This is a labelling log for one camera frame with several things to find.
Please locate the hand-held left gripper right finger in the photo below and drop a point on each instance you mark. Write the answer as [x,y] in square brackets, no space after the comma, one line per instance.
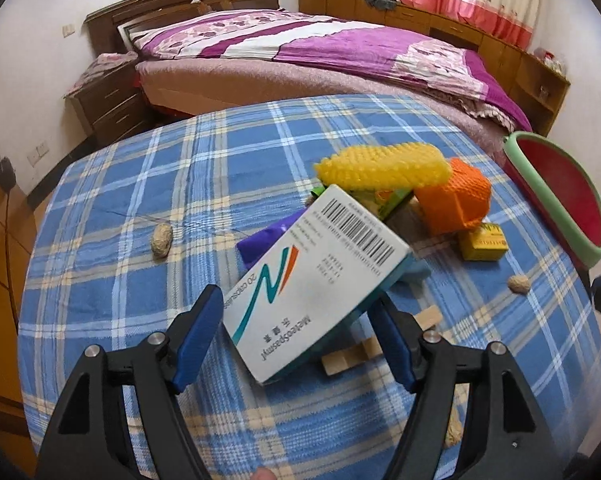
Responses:
[393,350]

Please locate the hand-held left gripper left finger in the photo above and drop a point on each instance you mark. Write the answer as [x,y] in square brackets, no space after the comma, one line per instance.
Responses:
[198,340]

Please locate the white teal medicine box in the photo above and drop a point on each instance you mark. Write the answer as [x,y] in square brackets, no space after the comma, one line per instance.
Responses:
[305,285]

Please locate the green rimmed red bin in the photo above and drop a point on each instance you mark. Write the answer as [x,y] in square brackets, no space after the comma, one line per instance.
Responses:
[565,195]

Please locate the person's left hand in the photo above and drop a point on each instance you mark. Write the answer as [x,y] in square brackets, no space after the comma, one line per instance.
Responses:
[264,474]

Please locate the blue plaid blanket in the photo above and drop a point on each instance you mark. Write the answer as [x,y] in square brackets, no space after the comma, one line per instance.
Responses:
[130,285]

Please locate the purple wrapper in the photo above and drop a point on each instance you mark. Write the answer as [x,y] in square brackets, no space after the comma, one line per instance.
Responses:
[265,247]

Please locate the small yellow carton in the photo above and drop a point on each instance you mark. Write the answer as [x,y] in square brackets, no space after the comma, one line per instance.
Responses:
[483,242]

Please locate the green carton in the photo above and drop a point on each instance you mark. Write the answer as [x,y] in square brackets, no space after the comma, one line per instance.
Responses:
[393,202]

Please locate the yellow foam net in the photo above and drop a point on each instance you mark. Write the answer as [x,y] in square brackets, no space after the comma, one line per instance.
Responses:
[380,165]

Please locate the wooden wardrobe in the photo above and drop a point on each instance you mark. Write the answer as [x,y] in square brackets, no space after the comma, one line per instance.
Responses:
[0,285]

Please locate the wooden nightstand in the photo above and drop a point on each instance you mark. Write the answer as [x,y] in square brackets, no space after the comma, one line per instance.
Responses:
[115,110]

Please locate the black power adapter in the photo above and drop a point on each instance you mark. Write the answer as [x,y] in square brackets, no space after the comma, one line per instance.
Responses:
[0,172]

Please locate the mauve bedspread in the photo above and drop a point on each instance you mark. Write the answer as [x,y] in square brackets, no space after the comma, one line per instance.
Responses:
[260,85]

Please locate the pink floral cloth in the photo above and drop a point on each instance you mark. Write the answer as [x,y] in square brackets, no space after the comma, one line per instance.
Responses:
[98,72]

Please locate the purple floral duvet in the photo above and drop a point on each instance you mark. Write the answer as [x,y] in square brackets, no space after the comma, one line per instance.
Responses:
[355,55]

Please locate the low wooden cabinet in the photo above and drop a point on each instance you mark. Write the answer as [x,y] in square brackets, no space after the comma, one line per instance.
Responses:
[455,30]

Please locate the wall socket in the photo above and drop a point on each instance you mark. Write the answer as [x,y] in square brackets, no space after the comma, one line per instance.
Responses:
[39,153]

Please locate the wall switch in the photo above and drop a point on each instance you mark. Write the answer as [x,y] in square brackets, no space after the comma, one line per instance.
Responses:
[68,29]

